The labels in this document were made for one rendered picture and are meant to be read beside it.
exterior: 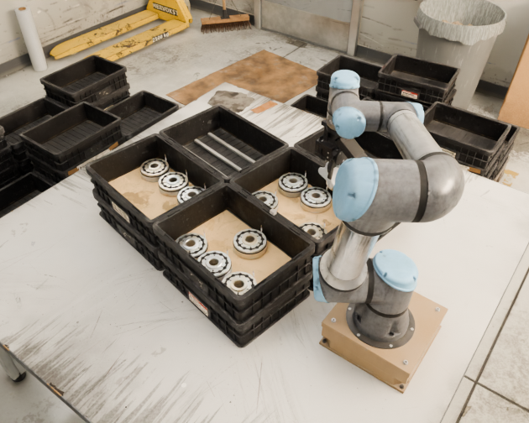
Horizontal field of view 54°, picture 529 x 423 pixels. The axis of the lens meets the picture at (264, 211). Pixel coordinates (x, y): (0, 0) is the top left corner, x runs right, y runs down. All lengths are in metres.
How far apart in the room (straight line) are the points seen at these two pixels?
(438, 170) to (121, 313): 1.06
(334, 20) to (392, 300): 3.62
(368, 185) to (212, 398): 0.78
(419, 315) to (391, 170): 0.69
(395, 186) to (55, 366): 1.08
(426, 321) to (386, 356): 0.17
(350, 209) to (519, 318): 1.89
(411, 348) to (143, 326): 0.77
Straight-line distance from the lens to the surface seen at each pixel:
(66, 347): 1.63
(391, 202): 0.92
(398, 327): 1.43
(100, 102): 3.15
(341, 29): 4.70
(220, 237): 1.63
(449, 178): 0.97
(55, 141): 2.85
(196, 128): 2.05
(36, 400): 2.42
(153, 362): 1.53
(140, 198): 1.82
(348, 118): 1.26
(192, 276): 1.50
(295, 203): 1.75
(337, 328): 1.45
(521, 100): 4.06
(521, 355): 2.60
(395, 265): 1.32
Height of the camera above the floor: 1.98
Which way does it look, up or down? 42 degrees down
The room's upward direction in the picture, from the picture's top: straight up
